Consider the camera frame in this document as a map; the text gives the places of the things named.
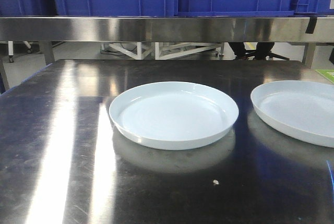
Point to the light blue plate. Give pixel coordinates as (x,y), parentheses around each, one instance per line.
(300,109)
(173,115)

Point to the person's shoes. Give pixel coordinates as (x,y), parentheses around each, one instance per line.
(263,49)

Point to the black tape strip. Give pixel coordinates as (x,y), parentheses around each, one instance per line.
(311,25)

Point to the green mat corner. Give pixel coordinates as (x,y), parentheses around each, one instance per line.
(327,73)

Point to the white metal frame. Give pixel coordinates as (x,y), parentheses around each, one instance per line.
(159,50)

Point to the stainless steel shelf rail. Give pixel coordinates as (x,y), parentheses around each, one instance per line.
(150,29)

